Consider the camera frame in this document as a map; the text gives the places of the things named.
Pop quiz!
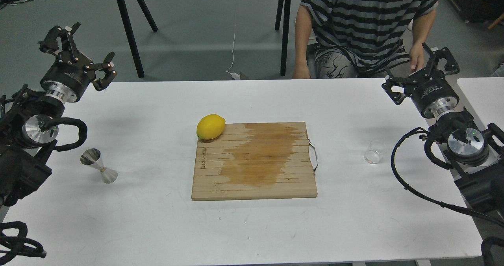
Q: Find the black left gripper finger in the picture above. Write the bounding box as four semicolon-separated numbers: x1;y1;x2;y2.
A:
38;22;81;63
85;52;117;91

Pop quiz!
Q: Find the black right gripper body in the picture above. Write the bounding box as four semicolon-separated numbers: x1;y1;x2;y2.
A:
411;71;460;119

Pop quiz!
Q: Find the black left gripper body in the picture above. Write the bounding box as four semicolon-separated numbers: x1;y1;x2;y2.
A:
40;60;93;102

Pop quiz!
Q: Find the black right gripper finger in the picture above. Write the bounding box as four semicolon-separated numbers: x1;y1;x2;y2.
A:
382;66;414;105
422;42;460;76

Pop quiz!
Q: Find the small clear glass cup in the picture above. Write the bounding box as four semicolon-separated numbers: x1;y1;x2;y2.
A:
363;140;388;164

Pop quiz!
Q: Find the steel jigger measuring cup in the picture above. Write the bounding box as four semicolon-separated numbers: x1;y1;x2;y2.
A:
80;148;118;184

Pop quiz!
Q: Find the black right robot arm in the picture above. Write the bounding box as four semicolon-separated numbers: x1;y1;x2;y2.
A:
382;43;504;227

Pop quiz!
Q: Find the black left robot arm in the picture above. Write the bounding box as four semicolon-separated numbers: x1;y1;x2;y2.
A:
0;22;117;207

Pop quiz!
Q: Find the white side table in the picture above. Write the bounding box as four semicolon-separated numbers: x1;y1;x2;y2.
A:
457;77;504;130

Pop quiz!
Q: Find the seated person striped shirt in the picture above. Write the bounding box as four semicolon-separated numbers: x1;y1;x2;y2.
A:
292;0;439;79

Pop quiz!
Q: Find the yellow lemon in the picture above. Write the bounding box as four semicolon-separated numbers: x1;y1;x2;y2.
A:
196;114;226;140

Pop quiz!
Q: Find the wooden cutting board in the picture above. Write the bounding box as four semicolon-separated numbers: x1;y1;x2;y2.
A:
191;122;317;201

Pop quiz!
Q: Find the white charging cable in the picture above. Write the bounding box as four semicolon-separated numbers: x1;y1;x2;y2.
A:
226;0;241;80

